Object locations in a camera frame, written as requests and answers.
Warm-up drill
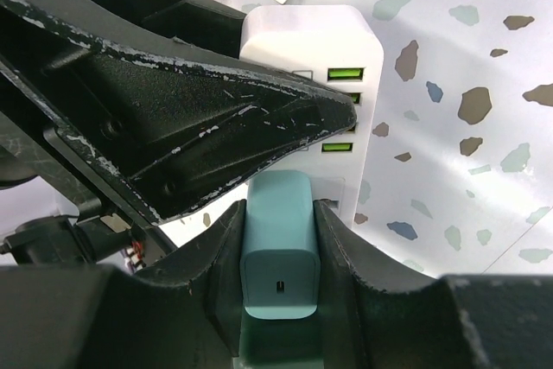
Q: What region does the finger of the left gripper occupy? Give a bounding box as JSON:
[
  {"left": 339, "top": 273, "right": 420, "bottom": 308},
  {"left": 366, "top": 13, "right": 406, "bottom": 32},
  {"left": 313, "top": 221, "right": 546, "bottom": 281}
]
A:
[
  {"left": 1, "top": 0, "right": 356, "bottom": 226},
  {"left": 92, "top": 0, "right": 245, "bottom": 58}
]

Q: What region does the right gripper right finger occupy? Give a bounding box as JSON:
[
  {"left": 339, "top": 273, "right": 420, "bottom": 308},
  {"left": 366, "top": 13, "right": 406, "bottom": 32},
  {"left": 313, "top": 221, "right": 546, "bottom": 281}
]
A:
[{"left": 314, "top": 201, "right": 552, "bottom": 368}]

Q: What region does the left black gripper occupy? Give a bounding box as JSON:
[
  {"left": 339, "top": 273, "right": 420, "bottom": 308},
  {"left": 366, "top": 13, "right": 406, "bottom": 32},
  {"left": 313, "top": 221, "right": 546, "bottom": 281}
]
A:
[{"left": 1, "top": 114, "right": 176, "bottom": 265}]

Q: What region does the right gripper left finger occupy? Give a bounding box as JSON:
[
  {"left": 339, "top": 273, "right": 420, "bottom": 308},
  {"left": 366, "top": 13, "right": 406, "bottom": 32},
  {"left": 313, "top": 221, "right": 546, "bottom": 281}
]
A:
[{"left": 1, "top": 200, "right": 246, "bottom": 368}]

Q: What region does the teal usb charger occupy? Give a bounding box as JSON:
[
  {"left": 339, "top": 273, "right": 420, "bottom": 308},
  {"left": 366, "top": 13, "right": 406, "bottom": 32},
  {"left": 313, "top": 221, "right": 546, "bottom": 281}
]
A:
[{"left": 240, "top": 170, "right": 321, "bottom": 321}]

